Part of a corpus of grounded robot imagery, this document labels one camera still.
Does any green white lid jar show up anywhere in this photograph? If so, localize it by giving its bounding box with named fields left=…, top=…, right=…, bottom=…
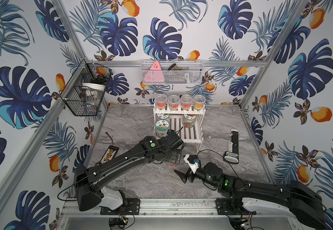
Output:
left=155, top=120, right=169, bottom=138

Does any red label lid jar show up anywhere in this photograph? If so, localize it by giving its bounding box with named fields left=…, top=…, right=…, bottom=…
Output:
left=183, top=114, right=197, bottom=128

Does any green lid seed jar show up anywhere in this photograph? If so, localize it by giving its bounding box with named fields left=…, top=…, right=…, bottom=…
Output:
left=157, top=113, right=170, bottom=123

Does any clear seed container red label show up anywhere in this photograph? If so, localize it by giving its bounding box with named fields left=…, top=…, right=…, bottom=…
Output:
left=181, top=94, right=193, bottom=110

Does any clear seed container orange label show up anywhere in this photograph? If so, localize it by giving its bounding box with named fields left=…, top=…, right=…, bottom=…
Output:
left=193, top=95, right=206, bottom=111

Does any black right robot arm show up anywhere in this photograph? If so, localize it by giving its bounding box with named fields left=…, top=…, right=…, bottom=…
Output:
left=174, top=163, right=326, bottom=230

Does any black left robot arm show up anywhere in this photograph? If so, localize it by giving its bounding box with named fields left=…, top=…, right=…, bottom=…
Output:
left=74, top=129, right=185, bottom=213

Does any white slatted wooden shelf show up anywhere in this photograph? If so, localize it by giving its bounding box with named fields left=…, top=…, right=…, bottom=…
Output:
left=153, top=105, right=206, bottom=151

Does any black remote-like tool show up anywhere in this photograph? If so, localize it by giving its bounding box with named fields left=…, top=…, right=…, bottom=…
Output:
left=223, top=129, right=239, bottom=164

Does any pink triangular packet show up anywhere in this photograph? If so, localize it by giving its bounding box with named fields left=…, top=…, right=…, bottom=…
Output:
left=143, top=61, right=165, bottom=84

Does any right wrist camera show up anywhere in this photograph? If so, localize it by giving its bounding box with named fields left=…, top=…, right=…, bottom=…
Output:
left=183, top=154, right=201, bottom=174

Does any aluminium front rail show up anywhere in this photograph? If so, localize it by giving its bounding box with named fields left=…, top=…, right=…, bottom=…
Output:
left=61, top=198, right=295, bottom=218

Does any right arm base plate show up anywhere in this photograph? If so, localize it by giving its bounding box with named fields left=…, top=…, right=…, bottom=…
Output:
left=215, top=197, right=251, bottom=216

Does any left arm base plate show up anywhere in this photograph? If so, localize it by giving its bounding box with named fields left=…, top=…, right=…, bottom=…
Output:
left=100, top=198, right=141, bottom=216

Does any white mesh wall basket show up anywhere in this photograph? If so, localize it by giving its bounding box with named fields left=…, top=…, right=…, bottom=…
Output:
left=140, top=59, right=205, bottom=85

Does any white bowl in wire basket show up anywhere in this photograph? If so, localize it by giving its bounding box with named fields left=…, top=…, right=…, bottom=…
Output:
left=82, top=83, right=105, bottom=92

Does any black wire basket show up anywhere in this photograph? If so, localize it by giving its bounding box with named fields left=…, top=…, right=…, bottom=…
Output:
left=60, top=59, right=113, bottom=117

